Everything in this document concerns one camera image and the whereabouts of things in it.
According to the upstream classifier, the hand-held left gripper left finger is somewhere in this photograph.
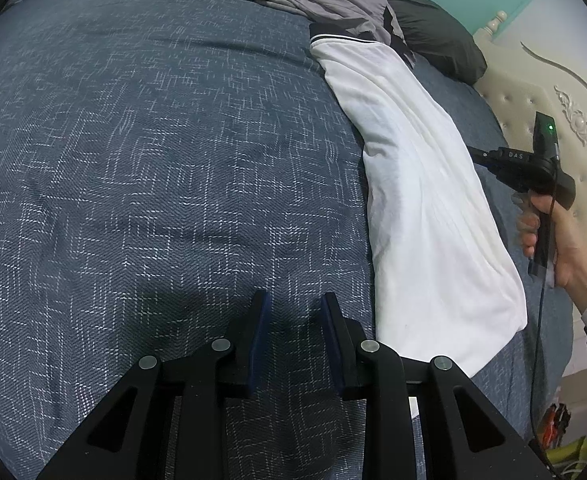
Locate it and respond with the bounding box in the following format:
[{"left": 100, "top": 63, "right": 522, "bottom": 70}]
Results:
[{"left": 36, "top": 290, "right": 273, "bottom": 480}]

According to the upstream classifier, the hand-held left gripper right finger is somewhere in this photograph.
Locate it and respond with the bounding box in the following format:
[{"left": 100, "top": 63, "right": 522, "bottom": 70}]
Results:
[{"left": 320, "top": 292, "right": 554, "bottom": 480}]

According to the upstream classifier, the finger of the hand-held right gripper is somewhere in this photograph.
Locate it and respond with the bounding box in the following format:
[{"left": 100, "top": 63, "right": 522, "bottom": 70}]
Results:
[{"left": 466, "top": 145, "right": 498, "bottom": 170}]

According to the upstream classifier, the white polo shirt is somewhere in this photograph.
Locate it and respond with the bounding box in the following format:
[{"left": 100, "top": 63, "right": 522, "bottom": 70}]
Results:
[{"left": 308, "top": 22, "right": 528, "bottom": 421}]

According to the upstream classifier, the person's right hand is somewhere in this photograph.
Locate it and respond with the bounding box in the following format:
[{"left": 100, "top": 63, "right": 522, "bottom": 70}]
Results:
[{"left": 518, "top": 195, "right": 587, "bottom": 290}]

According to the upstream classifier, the cream tufted headboard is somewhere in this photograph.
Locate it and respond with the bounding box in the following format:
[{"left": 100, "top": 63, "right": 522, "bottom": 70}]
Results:
[{"left": 473, "top": 0, "right": 587, "bottom": 311}]

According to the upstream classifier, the dark grey long pillow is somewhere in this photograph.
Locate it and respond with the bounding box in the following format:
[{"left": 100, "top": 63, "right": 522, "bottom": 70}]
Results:
[{"left": 38, "top": 0, "right": 488, "bottom": 86}]

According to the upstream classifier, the blue patterned bed sheet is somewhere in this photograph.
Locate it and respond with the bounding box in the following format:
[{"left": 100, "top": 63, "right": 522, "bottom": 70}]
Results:
[{"left": 0, "top": 0, "right": 574, "bottom": 480}]

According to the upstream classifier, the orange black object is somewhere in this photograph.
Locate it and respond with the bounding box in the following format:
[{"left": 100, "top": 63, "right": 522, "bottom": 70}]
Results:
[{"left": 538, "top": 402, "right": 571, "bottom": 448}]

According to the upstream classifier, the yellow green packet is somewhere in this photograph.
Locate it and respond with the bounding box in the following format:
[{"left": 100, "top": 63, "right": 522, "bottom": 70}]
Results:
[{"left": 546, "top": 435, "right": 587, "bottom": 471}]

